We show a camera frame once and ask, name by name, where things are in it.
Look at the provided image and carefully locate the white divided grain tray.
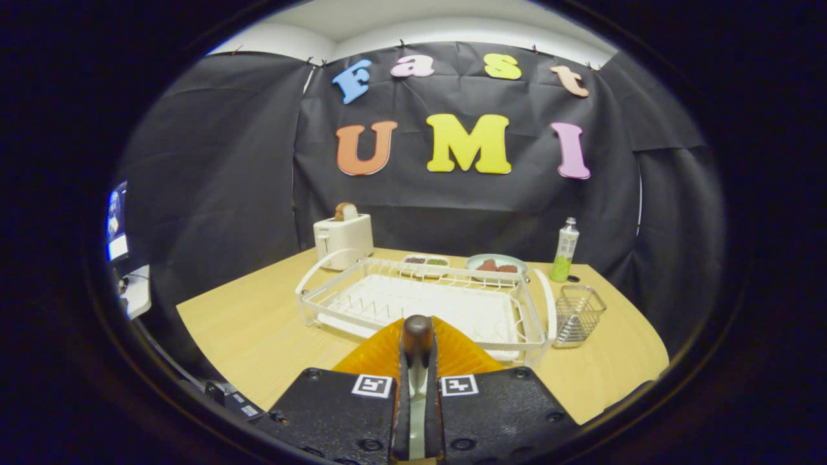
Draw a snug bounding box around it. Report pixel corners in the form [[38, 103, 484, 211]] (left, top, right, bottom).
[[401, 254, 451, 278]]

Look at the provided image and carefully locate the white wire dish rack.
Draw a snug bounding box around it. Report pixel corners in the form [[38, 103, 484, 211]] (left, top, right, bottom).
[[295, 249, 558, 367]]

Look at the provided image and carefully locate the black box with white labels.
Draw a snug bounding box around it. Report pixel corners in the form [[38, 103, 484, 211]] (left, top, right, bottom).
[[204, 381, 266, 420]]

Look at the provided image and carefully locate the metal wire basket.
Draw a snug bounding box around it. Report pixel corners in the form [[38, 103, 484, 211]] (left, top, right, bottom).
[[552, 285, 607, 349]]

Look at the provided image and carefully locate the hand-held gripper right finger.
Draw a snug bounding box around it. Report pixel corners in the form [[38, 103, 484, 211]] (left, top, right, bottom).
[[426, 316, 579, 462]]

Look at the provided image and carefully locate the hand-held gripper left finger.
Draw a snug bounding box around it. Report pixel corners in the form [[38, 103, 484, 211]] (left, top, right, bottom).
[[268, 316, 411, 462]]

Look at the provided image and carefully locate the clear bottle with green drink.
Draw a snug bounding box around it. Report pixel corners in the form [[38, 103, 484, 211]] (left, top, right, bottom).
[[550, 217, 580, 283]]

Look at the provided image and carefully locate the white device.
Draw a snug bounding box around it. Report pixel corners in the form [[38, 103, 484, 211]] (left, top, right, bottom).
[[116, 263, 152, 320]]

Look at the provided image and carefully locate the pale green plate with meat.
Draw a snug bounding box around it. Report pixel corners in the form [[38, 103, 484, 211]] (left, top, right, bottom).
[[465, 253, 529, 285]]

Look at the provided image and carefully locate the computer monitor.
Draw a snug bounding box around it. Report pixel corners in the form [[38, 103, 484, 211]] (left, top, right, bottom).
[[105, 181, 129, 262]]

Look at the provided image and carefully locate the white toaster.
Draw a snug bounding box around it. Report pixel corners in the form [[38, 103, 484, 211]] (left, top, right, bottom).
[[313, 214, 375, 271]]

